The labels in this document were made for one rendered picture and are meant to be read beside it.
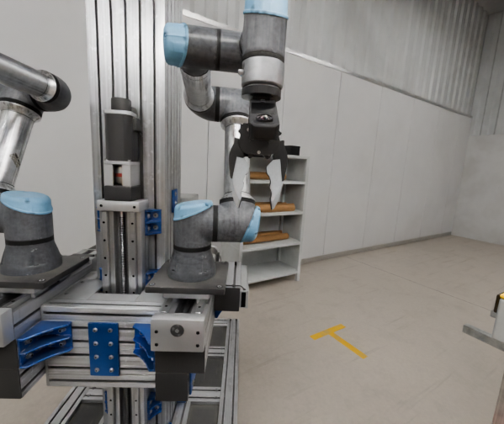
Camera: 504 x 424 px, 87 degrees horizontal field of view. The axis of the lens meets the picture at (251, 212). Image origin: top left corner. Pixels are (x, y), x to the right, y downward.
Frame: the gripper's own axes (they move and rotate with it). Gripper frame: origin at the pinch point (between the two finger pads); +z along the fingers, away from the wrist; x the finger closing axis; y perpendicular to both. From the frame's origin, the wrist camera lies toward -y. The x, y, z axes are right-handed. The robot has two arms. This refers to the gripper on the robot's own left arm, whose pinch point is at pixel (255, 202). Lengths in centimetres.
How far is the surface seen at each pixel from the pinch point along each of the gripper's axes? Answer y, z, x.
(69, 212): 187, 41, 153
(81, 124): 193, -36, 143
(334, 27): 344, -201, -113
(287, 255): 289, 106, -63
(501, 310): -14.8, 11.8, -35.0
